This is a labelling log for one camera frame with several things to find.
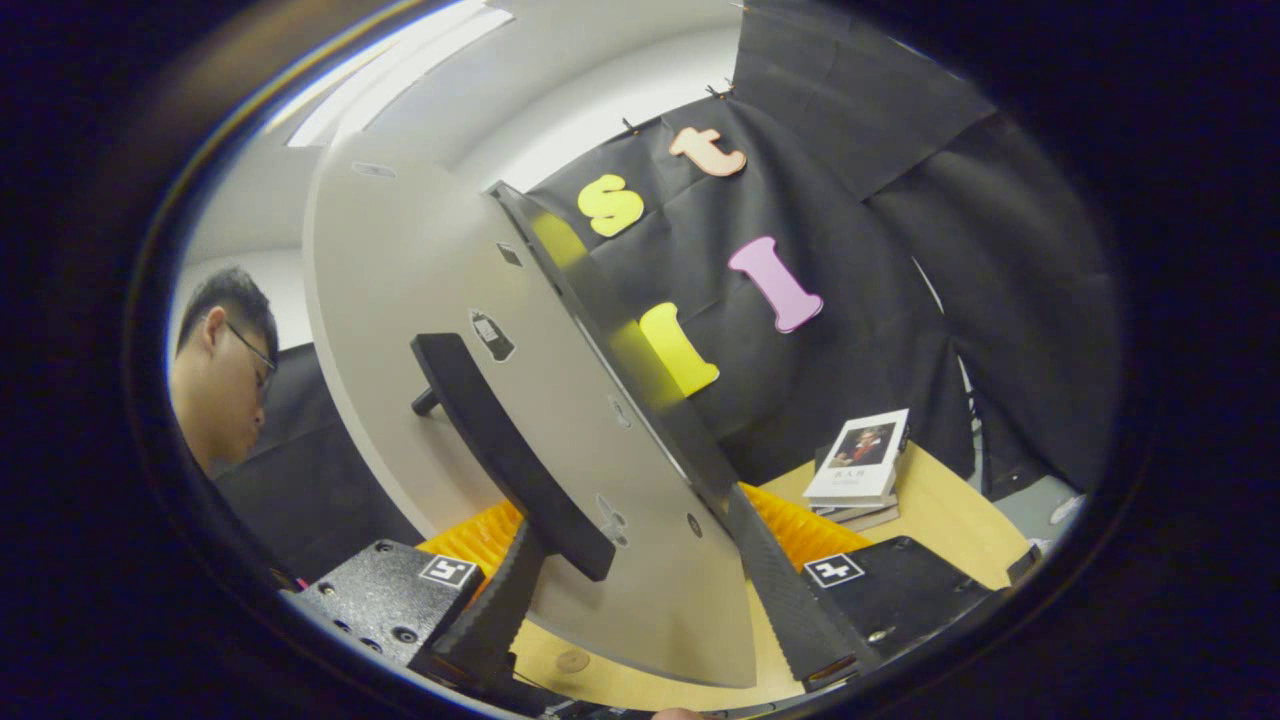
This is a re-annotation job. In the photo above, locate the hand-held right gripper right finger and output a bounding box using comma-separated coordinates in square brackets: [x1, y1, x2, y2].
[725, 483, 1003, 693]

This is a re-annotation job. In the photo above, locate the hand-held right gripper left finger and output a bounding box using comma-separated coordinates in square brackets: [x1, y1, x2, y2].
[285, 500, 548, 693]

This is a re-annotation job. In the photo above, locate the grey cabinet door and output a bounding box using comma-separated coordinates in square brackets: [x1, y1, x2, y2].
[303, 135, 761, 689]

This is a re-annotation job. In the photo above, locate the dark book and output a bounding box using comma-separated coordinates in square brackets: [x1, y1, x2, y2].
[812, 445, 901, 533]

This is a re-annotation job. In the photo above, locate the white book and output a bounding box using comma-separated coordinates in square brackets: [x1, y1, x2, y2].
[803, 408, 911, 506]

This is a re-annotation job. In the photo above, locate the person's head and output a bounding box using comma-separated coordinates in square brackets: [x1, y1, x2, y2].
[168, 265, 281, 476]

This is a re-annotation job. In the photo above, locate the ceiling light panel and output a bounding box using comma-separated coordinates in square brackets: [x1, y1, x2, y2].
[285, 0, 516, 149]

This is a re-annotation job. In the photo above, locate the black cabinet door handle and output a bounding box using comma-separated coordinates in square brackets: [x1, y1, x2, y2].
[410, 333, 618, 583]

